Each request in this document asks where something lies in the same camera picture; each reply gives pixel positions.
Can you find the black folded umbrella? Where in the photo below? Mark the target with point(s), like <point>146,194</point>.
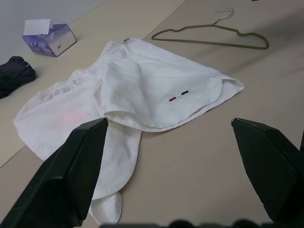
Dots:
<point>16,73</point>

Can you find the purple tissue box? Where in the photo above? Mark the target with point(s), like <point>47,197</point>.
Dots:
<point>59,40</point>

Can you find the white shorts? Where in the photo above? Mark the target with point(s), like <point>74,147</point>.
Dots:
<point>142,90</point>

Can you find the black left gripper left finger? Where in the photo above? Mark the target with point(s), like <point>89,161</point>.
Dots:
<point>54,180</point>

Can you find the olive green clothes hanger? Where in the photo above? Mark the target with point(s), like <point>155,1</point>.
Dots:
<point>209,43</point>

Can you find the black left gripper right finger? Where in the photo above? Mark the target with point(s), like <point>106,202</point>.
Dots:
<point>273,171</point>

